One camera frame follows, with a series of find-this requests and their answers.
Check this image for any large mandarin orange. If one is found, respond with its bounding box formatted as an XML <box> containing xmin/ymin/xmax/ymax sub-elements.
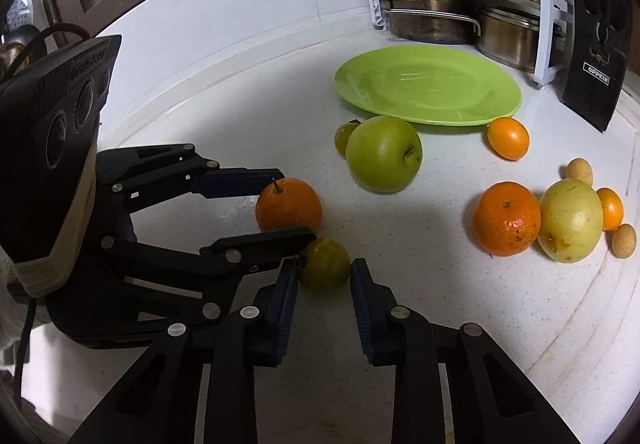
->
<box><xmin>472</xmin><ymin>181</ymin><xmax>541</xmax><ymax>256</ymax></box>

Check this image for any orange tomato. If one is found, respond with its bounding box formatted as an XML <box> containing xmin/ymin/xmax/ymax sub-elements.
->
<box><xmin>487</xmin><ymin>117</ymin><xmax>530</xmax><ymax>161</ymax></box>

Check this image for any black knife block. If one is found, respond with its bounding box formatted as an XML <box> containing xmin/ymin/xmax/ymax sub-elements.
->
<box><xmin>561</xmin><ymin>0</ymin><xmax>632</xmax><ymax>132</ymax></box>

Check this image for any dark green tomato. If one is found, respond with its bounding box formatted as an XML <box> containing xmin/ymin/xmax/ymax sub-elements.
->
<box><xmin>299</xmin><ymin>238</ymin><xmax>352</xmax><ymax>292</ymax></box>

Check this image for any black camera box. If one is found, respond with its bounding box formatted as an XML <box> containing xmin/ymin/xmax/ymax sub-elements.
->
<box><xmin>1</xmin><ymin>34</ymin><xmax>122</xmax><ymax>298</ymax></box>

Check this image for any steel pan with handle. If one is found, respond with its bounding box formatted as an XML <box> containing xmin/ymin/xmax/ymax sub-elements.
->
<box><xmin>380</xmin><ymin>0</ymin><xmax>482</xmax><ymax>44</ymax></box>

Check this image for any small orange kumquat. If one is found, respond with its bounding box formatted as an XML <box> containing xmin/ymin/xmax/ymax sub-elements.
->
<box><xmin>597</xmin><ymin>187</ymin><xmax>624</xmax><ymax>232</ymax></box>

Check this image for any small stemmed orange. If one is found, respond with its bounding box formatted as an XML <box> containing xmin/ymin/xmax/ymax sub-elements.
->
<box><xmin>255</xmin><ymin>178</ymin><xmax>323</xmax><ymax>233</ymax></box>

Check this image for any white dish rack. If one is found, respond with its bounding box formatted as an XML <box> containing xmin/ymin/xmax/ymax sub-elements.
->
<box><xmin>369</xmin><ymin>0</ymin><xmax>573</xmax><ymax>86</ymax></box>

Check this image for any green apple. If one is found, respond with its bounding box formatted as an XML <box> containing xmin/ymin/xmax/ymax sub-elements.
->
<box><xmin>346</xmin><ymin>116</ymin><xmax>423</xmax><ymax>194</ymax></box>

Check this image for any steel stockpot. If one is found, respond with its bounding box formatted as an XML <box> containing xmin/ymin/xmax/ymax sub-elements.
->
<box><xmin>476</xmin><ymin>8</ymin><xmax>539</xmax><ymax>74</ymax></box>

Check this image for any green plate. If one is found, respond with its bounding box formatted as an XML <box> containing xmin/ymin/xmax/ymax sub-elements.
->
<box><xmin>334</xmin><ymin>44</ymin><xmax>523</xmax><ymax>126</ymax></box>

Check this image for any tan longan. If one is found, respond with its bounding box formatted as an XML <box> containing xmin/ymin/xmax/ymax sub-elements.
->
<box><xmin>611</xmin><ymin>224</ymin><xmax>637</xmax><ymax>259</ymax></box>
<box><xmin>564</xmin><ymin>158</ymin><xmax>593</xmax><ymax>186</ymax></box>

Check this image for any small green tomato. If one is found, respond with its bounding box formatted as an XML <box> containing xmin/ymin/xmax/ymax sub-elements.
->
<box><xmin>334</xmin><ymin>119</ymin><xmax>361</xmax><ymax>158</ymax></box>

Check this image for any yellow-green apple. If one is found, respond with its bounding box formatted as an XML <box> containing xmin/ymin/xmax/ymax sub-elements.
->
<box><xmin>538</xmin><ymin>178</ymin><xmax>603</xmax><ymax>263</ymax></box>

